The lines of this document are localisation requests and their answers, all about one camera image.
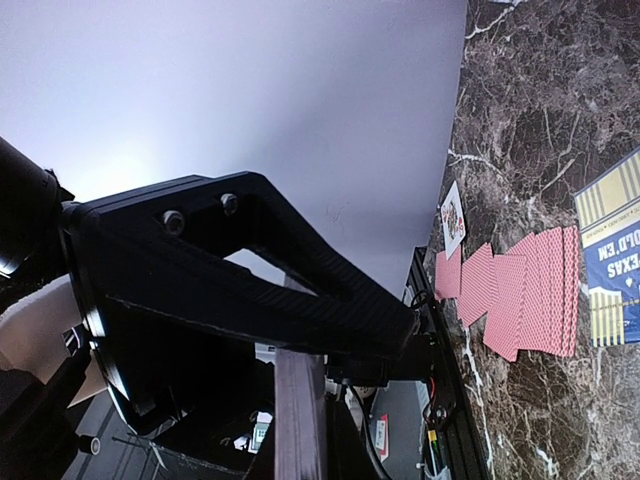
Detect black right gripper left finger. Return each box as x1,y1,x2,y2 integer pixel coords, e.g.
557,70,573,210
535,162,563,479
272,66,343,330
243,439,276,480

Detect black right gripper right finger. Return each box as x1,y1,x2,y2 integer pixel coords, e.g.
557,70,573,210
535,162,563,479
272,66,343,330
326,400,380,480

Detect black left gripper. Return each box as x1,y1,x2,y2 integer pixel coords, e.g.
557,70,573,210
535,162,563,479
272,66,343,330
1,143,417,431

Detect red card deck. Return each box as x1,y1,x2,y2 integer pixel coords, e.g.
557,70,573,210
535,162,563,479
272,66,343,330
274,349,328,479

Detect spilled red cards on table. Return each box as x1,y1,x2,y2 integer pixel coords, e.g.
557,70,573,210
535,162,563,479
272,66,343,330
435,226,581,362

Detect face-up queen card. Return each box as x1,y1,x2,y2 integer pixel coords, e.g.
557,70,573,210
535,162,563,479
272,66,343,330
440,181,466,259

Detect gold card box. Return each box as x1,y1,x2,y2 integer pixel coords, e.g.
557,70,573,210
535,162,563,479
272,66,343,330
574,150,639,347

